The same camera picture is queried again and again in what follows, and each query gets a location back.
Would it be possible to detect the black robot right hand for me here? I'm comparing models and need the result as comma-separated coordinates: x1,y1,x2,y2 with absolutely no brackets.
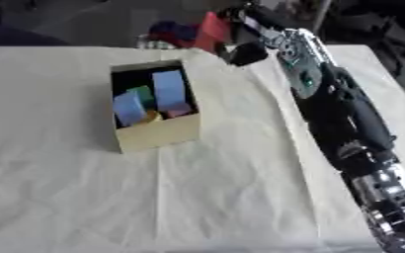
217,4,284,67

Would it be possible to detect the red block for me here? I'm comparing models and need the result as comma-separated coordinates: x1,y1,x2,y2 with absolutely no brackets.
192,11,234,54

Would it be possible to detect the tan cardboard box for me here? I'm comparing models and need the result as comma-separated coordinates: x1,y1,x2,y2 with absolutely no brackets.
107,59,204,155

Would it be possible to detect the dark blue and red bag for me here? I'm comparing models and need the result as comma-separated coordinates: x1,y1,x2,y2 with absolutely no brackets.
147,20,203,47

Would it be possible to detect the grey metal pole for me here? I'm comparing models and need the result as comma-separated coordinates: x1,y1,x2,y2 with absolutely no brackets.
311,0,334,32

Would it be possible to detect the large light blue block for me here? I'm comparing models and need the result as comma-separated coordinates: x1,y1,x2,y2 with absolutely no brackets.
150,68,191,113

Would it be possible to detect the pink block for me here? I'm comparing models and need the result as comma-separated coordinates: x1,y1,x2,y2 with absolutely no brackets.
164,102,196,119

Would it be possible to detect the checked cloth bundle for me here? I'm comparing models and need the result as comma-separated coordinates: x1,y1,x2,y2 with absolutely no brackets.
134,34,181,50

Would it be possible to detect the green block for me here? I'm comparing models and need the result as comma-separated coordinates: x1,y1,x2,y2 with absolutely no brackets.
124,85,158,110

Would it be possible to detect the yellow round toy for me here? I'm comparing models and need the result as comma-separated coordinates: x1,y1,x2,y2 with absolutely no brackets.
138,110,165,125

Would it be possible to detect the small light blue block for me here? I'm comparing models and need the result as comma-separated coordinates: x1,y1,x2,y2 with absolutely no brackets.
111,90,149,127

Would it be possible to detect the black chair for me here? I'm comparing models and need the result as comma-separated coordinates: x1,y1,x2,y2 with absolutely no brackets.
332,0,405,76

